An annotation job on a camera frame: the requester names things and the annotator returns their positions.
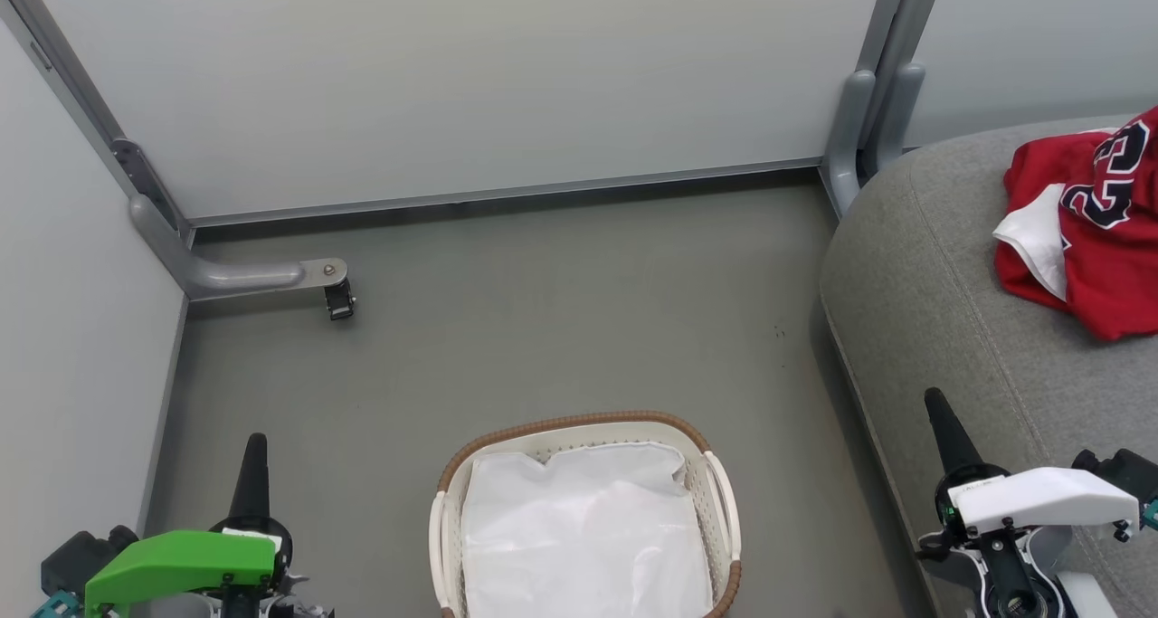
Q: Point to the long grey partition foot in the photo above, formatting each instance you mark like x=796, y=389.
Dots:
x=235, y=276

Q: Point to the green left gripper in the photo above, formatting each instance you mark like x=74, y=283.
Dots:
x=181, y=559

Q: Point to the red basketball jersey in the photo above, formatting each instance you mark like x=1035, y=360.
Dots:
x=1113, y=274

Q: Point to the dark left wrist camera box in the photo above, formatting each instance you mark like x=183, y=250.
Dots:
x=77, y=555

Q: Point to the grey partition bottom rail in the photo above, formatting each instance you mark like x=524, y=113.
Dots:
x=507, y=191

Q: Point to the grey partition support foot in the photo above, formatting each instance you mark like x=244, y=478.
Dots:
x=850, y=129
x=905, y=102

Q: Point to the grey fabric sofa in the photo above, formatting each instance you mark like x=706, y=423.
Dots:
x=941, y=310

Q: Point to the small white cloth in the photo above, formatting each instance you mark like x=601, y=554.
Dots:
x=1036, y=233

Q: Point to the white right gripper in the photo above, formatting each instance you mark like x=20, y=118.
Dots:
x=1040, y=500

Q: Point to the white laundry basket brown rim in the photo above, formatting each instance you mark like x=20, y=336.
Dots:
x=443, y=546

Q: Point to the grey aluminium partition post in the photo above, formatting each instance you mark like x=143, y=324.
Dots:
x=56, y=57
x=905, y=21

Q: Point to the dark wrist camera box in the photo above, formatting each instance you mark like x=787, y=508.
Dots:
x=77, y=555
x=1126, y=473

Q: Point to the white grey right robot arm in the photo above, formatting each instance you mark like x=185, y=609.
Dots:
x=1086, y=600

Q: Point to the dark right wrist camera box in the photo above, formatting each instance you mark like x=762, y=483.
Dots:
x=1126, y=473

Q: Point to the black caster wheel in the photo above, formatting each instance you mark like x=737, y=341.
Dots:
x=340, y=303

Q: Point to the white garment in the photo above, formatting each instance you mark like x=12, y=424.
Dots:
x=588, y=537

